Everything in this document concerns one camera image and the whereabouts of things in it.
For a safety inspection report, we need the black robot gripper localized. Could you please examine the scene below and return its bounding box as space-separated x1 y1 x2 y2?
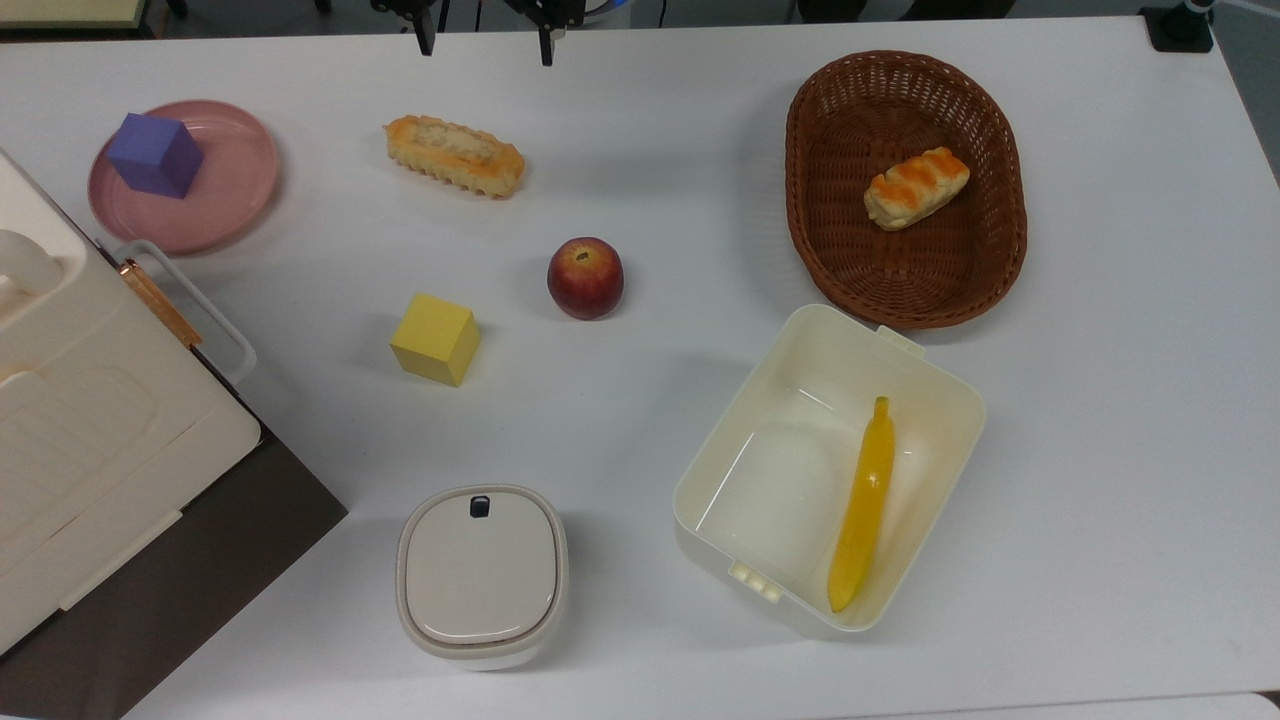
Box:
371 0 587 68

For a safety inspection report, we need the purple cube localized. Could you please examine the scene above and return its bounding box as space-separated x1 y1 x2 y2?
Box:
106 112 206 200

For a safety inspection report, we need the yellow cube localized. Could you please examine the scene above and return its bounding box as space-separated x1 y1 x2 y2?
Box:
389 292 482 389

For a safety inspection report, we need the long crusty bread loaf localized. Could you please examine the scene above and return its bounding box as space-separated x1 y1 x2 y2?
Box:
384 114 527 200

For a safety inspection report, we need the red apple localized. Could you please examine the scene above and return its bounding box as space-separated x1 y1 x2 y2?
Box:
546 236 626 321

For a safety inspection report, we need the pink plate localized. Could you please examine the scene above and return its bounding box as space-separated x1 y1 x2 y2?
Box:
87 99 281 256

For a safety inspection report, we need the pale yellow board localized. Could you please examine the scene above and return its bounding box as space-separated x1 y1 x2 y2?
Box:
0 0 153 31

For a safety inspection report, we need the small glazed bread roll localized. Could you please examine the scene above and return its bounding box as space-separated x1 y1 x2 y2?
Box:
863 146 972 233

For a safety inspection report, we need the brown wicker basket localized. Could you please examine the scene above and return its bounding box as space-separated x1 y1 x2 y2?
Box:
785 50 1029 330

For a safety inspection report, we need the cream open plastic box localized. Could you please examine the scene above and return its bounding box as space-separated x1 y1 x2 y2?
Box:
672 303 988 635

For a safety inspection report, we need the small white lidded container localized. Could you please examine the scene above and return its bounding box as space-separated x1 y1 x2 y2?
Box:
395 484 570 661

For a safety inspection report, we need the large white appliance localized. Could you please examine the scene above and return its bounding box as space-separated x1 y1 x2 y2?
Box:
0 148 264 657

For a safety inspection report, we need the yellow banana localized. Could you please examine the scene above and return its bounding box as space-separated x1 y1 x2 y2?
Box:
826 396 897 614

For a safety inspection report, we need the dark brown mat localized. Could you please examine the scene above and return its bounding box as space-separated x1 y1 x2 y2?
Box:
0 425 350 720

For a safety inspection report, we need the clear handle with copper strip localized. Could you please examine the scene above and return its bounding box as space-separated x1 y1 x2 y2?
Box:
112 239 258 387

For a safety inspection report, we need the black camera stand base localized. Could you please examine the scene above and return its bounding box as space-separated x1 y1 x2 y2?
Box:
1140 0 1217 54

